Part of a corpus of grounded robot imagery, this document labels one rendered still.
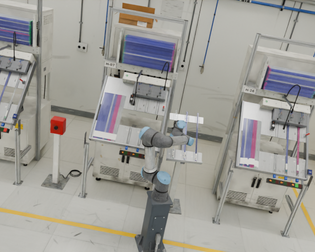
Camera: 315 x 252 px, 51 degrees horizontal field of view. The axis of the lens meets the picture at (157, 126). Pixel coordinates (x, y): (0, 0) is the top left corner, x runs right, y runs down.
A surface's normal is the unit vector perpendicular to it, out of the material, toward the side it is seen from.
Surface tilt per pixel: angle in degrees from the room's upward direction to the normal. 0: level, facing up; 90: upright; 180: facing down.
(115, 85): 44
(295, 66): 90
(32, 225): 0
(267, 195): 90
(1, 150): 90
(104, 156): 90
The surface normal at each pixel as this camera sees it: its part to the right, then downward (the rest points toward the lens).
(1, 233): 0.16, -0.89
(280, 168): 0.05, -0.36
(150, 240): 0.27, 0.45
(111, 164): -0.09, 0.41
